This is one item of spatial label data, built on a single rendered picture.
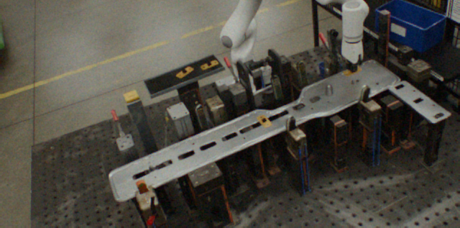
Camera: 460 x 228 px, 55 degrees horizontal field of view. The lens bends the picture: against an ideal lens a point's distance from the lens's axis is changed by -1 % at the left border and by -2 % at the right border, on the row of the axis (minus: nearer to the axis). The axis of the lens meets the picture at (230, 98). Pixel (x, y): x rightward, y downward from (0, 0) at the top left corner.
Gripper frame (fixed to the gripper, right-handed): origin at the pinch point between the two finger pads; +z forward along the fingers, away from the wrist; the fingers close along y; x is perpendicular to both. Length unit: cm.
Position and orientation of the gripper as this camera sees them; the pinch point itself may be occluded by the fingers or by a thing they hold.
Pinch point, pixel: (352, 67)
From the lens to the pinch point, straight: 212.2
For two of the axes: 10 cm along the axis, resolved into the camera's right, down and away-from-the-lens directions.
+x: 9.0, -3.7, 2.2
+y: 4.0, 5.2, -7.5
